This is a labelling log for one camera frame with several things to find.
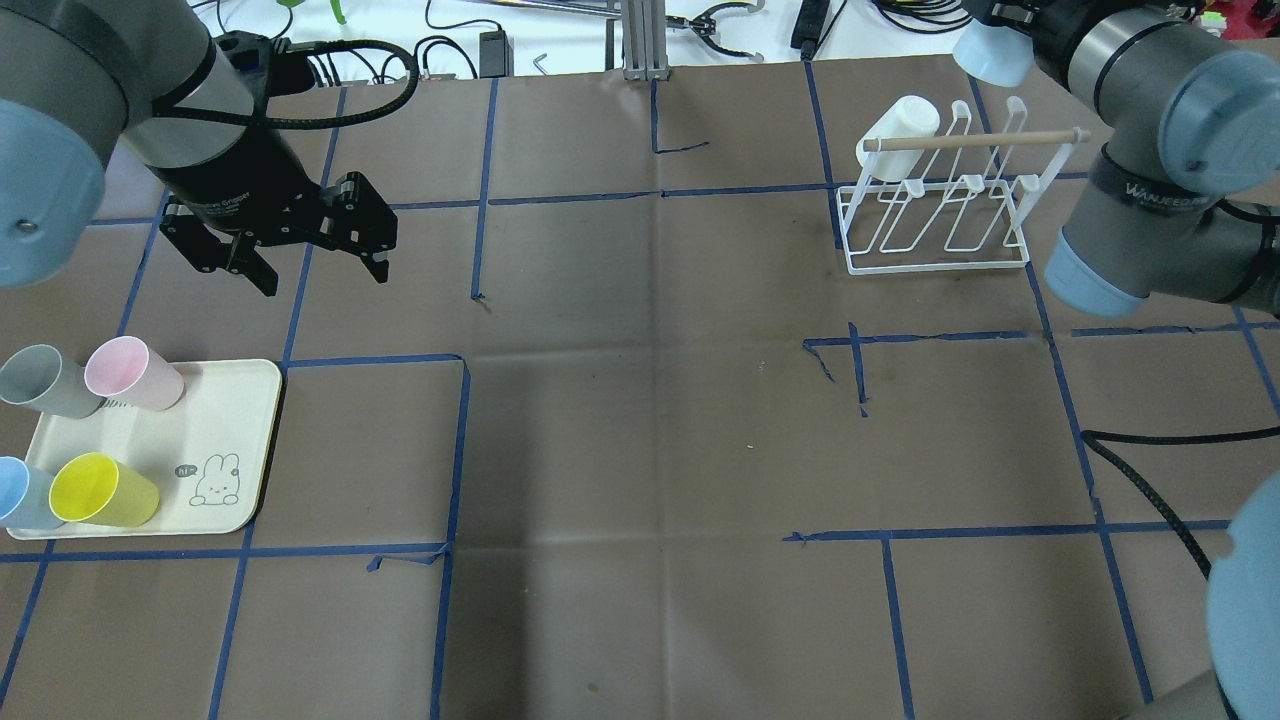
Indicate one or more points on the aluminium frame post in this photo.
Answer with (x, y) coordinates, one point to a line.
(644, 46)

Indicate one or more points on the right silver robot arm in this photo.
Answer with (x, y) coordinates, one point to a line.
(1193, 121)

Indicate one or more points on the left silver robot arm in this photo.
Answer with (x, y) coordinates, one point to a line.
(82, 77)

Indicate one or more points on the light blue cup front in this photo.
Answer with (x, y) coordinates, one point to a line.
(25, 491)

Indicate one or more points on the cream bunny tray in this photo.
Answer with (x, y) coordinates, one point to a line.
(207, 455)

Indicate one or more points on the wooden rack rod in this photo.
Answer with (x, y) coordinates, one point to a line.
(902, 144)

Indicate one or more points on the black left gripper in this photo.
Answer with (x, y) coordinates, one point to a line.
(243, 175)

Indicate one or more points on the white wire cup rack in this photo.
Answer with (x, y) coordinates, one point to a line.
(959, 210)

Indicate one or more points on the grey plastic cup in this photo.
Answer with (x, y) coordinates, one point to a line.
(42, 378)

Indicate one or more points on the yellow plastic cup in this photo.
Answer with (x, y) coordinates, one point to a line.
(96, 489)

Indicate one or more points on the white plastic cup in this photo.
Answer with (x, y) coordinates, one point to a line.
(911, 116)

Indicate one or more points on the black power adapter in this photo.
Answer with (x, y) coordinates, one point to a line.
(495, 54)

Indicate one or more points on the pink plastic cup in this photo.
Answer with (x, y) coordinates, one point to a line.
(127, 370)

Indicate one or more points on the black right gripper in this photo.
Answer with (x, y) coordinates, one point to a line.
(1053, 29)

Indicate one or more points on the light blue cup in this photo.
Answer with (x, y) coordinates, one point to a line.
(1000, 56)
(25, 491)

